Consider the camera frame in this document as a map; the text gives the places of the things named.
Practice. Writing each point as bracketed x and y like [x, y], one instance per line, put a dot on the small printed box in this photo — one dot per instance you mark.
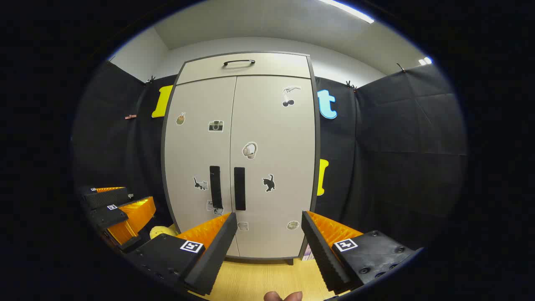
[308, 253]

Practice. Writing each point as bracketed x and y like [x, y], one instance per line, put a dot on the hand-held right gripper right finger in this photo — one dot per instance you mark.
[324, 259]

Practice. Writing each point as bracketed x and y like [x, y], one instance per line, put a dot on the long ceiling strip light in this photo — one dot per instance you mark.
[351, 11]

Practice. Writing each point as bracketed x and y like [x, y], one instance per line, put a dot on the short ceiling light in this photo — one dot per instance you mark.
[425, 61]

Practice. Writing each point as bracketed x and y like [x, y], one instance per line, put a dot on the black backdrop cloth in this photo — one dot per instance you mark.
[397, 146]

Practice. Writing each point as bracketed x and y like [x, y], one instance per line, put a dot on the yellow plush toy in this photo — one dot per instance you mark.
[163, 232]

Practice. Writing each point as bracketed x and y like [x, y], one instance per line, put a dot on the shoe cabinet door camera sticker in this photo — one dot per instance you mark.
[188, 159]

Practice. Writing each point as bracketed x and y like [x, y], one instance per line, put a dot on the black cloth clip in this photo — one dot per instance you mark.
[400, 67]
[149, 80]
[351, 86]

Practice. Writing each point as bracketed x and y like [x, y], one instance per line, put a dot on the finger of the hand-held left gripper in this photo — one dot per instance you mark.
[108, 198]
[110, 217]

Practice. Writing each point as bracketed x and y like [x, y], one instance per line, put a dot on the shoe cabinet door cherry sticker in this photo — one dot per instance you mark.
[284, 146]

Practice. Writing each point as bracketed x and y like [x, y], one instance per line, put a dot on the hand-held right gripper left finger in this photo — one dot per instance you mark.
[213, 259]

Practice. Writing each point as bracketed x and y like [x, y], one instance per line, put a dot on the grey double-door shoe cabinet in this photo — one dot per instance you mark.
[271, 67]

